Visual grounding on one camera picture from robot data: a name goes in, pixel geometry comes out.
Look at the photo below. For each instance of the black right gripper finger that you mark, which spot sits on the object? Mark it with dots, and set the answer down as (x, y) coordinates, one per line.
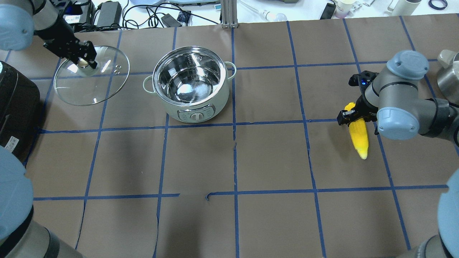
(346, 117)

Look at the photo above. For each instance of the yellow toy corn cob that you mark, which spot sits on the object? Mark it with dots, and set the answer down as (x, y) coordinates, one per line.
(359, 137)

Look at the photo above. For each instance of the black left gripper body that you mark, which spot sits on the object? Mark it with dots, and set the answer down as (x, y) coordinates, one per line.
(57, 34)

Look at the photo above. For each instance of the black rice cooker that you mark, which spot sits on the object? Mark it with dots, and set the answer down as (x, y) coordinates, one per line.
(20, 103)

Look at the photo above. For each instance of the black power adapter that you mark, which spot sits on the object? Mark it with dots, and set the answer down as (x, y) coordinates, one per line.
(109, 15)

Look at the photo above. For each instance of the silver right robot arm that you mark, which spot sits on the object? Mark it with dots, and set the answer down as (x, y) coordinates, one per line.
(390, 98)

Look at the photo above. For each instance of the pale green electric pot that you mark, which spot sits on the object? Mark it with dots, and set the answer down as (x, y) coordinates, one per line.
(192, 83)

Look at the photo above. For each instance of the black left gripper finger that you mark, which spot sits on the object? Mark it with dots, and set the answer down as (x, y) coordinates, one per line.
(89, 55)

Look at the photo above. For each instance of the glass pot lid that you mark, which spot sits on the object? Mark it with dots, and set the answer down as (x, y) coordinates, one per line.
(80, 84)

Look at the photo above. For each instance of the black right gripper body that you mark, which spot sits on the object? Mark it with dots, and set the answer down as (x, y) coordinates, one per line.
(364, 105)

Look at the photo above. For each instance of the aluminium frame post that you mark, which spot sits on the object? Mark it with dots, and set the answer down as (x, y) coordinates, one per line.
(228, 12)

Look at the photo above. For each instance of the purple white cup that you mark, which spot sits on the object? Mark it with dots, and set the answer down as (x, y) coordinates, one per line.
(343, 8)

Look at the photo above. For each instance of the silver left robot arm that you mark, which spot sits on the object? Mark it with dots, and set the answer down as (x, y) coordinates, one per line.
(20, 20)

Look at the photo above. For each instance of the white cup dark lid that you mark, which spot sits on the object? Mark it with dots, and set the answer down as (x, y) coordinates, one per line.
(403, 7)

